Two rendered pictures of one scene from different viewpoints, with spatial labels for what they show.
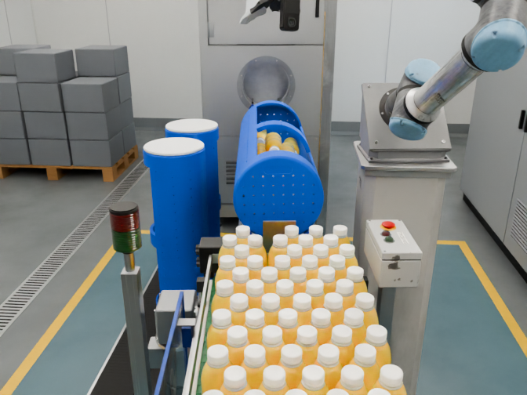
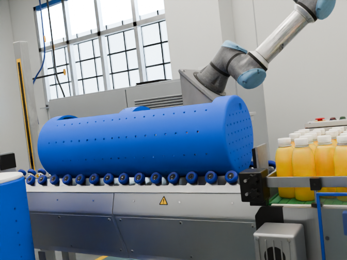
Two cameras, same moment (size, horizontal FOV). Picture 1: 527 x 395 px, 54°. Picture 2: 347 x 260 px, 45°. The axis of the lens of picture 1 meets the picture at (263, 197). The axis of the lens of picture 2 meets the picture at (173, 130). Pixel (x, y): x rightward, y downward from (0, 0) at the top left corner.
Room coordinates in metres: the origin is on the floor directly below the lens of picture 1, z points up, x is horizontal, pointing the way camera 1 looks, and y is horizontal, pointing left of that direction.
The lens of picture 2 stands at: (0.94, 1.33, 1.21)
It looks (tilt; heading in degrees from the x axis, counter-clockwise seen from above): 3 degrees down; 301
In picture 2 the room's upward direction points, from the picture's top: 6 degrees counter-clockwise
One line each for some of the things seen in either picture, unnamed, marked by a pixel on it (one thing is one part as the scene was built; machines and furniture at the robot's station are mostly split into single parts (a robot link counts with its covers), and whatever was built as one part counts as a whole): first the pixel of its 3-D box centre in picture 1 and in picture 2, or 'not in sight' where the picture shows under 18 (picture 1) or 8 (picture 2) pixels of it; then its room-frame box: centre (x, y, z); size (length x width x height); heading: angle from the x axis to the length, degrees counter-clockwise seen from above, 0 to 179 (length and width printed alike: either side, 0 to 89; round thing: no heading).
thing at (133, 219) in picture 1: (125, 218); not in sight; (1.04, 0.31, 1.23); 0.06 x 0.06 x 0.04
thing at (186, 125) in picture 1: (191, 125); not in sight; (2.71, 0.38, 1.03); 0.28 x 0.28 x 0.01
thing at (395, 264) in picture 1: (390, 251); (334, 132); (1.23, -0.34, 1.05); 0.20 x 0.10 x 0.10; 1
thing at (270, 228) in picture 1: (278, 238); (260, 162); (1.43, -0.05, 0.99); 0.10 x 0.02 x 0.12; 91
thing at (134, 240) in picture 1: (126, 237); not in sight; (1.04, 0.31, 1.18); 0.06 x 0.06 x 0.05
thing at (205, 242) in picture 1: (213, 257); (255, 187); (1.39, 0.15, 0.95); 0.10 x 0.07 x 0.10; 91
